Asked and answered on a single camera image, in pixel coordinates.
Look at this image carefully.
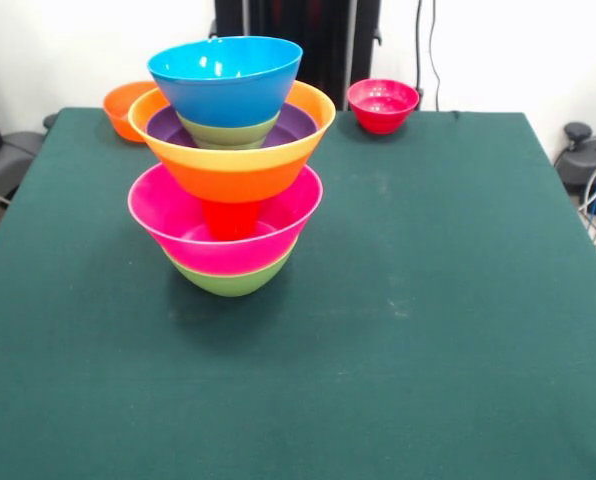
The large pink bowl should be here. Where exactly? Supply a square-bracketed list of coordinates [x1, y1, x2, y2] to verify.
[127, 162, 324, 277]

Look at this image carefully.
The red cup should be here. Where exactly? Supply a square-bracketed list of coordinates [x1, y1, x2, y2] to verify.
[200, 198, 263, 241]

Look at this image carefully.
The purple bowl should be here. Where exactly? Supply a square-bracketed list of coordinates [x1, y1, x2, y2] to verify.
[145, 102, 319, 150]

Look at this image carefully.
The large green bowl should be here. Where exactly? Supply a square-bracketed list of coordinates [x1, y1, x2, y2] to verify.
[165, 244, 299, 298]

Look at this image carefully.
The small orange bowl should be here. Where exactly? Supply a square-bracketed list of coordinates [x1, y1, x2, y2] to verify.
[102, 80, 159, 144]

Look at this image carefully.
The grey pedestal foot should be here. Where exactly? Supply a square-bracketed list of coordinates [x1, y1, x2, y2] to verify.
[552, 122, 596, 217]
[0, 113, 59, 201]

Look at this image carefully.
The dark green tablecloth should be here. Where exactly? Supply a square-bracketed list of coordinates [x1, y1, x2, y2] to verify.
[0, 107, 596, 480]

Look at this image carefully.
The light green bowl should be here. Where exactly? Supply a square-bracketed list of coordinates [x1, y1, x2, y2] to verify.
[176, 110, 282, 150]

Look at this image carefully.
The large orange bowl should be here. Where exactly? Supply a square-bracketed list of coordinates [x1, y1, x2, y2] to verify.
[127, 79, 337, 204]

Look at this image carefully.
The large blue bowl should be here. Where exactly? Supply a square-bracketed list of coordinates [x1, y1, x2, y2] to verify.
[146, 35, 304, 129]

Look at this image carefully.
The small pink bowl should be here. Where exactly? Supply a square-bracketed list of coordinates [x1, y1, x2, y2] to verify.
[346, 78, 421, 136]

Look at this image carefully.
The black wall cable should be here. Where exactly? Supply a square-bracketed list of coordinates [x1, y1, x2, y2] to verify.
[414, 0, 425, 109]

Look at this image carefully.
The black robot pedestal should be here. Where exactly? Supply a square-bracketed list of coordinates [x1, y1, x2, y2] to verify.
[212, 0, 383, 109]

